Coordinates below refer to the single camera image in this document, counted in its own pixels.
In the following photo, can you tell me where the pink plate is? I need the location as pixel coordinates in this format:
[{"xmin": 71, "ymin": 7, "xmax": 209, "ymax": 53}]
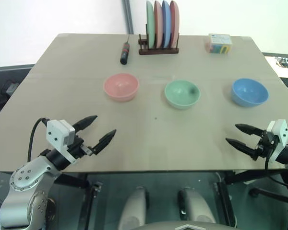
[{"xmin": 154, "ymin": 0, "xmax": 165, "ymax": 47}]

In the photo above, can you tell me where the small grey box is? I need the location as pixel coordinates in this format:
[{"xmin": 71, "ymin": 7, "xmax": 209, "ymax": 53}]
[{"xmin": 5, "ymin": 82, "xmax": 18, "ymax": 95}]

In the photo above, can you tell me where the black red marker pen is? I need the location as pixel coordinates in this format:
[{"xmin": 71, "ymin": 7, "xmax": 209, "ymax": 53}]
[{"xmin": 120, "ymin": 34, "xmax": 132, "ymax": 65}]

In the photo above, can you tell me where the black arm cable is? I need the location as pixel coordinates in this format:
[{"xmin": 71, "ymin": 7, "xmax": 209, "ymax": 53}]
[
  {"xmin": 264, "ymin": 141, "xmax": 276, "ymax": 170},
  {"xmin": 27, "ymin": 117, "xmax": 51, "ymax": 161}
]

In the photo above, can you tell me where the green plate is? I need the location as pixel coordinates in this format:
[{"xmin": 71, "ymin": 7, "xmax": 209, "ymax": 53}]
[{"xmin": 145, "ymin": 0, "xmax": 157, "ymax": 49}]

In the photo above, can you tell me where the blue bowl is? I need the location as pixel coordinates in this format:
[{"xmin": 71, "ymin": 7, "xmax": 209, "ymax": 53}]
[{"xmin": 231, "ymin": 78, "xmax": 270, "ymax": 108}]

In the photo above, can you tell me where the black table frame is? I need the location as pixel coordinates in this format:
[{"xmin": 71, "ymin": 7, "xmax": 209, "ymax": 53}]
[{"xmin": 54, "ymin": 168, "xmax": 288, "ymax": 230}]

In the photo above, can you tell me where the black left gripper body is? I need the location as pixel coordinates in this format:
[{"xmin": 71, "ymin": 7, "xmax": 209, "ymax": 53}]
[{"xmin": 67, "ymin": 131, "xmax": 93, "ymax": 161}]

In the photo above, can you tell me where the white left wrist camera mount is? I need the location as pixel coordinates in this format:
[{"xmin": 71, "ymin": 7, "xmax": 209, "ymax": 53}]
[{"xmin": 46, "ymin": 119, "xmax": 77, "ymax": 166}]

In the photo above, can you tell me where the black wheeled chair base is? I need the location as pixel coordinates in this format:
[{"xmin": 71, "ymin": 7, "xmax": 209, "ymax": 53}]
[{"xmin": 249, "ymin": 180, "xmax": 288, "ymax": 200}]

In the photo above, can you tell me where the dark red plate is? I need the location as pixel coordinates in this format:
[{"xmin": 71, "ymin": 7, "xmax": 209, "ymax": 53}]
[{"xmin": 168, "ymin": 0, "xmax": 181, "ymax": 49}]

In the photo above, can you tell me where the blue plate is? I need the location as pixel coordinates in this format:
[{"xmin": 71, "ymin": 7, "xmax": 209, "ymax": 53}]
[{"xmin": 161, "ymin": 0, "xmax": 172, "ymax": 48}]

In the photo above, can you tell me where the green bowl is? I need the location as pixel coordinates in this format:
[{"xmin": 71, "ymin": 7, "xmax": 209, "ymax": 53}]
[{"xmin": 164, "ymin": 80, "xmax": 202, "ymax": 111}]

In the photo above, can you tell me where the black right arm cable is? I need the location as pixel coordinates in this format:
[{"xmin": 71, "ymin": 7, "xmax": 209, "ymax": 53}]
[{"xmin": 264, "ymin": 141, "xmax": 276, "ymax": 170}]

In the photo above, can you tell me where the beige flat board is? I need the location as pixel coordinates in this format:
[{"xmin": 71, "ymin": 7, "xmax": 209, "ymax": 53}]
[{"xmin": 264, "ymin": 56, "xmax": 288, "ymax": 79}]

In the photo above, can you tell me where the pink bowl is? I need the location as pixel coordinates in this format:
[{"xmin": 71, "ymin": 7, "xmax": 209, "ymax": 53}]
[{"xmin": 103, "ymin": 73, "xmax": 140, "ymax": 103}]

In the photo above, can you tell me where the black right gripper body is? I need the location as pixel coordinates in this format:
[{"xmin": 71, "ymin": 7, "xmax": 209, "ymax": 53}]
[{"xmin": 255, "ymin": 130, "xmax": 278, "ymax": 161}]

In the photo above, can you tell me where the silver right robot leg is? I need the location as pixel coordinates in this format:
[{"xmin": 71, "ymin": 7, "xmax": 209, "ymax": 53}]
[{"xmin": 177, "ymin": 187, "xmax": 217, "ymax": 230}]

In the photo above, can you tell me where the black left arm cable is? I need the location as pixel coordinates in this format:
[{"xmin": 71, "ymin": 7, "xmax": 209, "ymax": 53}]
[{"xmin": 27, "ymin": 117, "xmax": 51, "ymax": 161}]

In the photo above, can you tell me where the dark wooden plate rack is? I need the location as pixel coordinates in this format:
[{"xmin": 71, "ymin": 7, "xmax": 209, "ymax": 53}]
[{"xmin": 137, "ymin": 23, "xmax": 180, "ymax": 56}]

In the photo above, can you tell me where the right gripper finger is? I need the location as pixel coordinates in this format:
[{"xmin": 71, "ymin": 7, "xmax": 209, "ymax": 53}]
[
  {"xmin": 234, "ymin": 123, "xmax": 264, "ymax": 138},
  {"xmin": 225, "ymin": 138, "xmax": 259, "ymax": 161}
]

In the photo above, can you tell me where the grey vertical post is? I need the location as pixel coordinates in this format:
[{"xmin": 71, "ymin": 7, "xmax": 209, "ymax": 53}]
[{"xmin": 121, "ymin": 0, "xmax": 135, "ymax": 35}]

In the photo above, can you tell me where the metallic object with cables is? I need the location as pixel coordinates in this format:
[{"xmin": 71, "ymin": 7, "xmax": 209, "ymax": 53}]
[{"xmin": 274, "ymin": 57, "xmax": 288, "ymax": 69}]

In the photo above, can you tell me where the silver left robot leg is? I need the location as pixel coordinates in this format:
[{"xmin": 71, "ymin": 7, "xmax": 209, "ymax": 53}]
[{"xmin": 117, "ymin": 186, "xmax": 150, "ymax": 230}]

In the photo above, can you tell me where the clear box of coloured items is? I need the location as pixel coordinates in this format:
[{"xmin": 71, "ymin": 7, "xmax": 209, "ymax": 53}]
[{"xmin": 204, "ymin": 33, "xmax": 232, "ymax": 55}]

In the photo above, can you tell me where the silver robot leg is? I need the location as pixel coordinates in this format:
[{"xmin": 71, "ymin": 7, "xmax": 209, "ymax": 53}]
[
  {"xmin": 177, "ymin": 187, "xmax": 217, "ymax": 230},
  {"xmin": 117, "ymin": 186, "xmax": 150, "ymax": 230}
]

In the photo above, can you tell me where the grey robot torso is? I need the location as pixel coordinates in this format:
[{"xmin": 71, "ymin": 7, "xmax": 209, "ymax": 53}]
[{"xmin": 136, "ymin": 221, "xmax": 232, "ymax": 230}]

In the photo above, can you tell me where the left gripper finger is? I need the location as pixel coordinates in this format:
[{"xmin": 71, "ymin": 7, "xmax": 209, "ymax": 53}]
[
  {"xmin": 91, "ymin": 129, "xmax": 118, "ymax": 156},
  {"xmin": 72, "ymin": 115, "xmax": 98, "ymax": 132}
]

